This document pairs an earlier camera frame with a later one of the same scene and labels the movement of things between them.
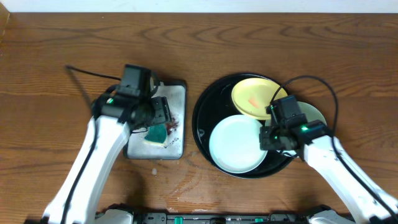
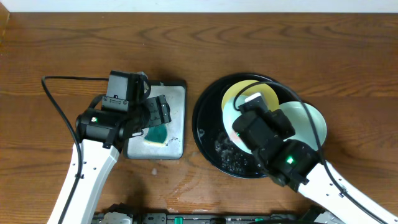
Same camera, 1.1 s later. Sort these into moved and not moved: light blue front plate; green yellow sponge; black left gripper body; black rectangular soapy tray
Moved: light blue front plate
Not moved: black left gripper body; green yellow sponge; black rectangular soapy tray
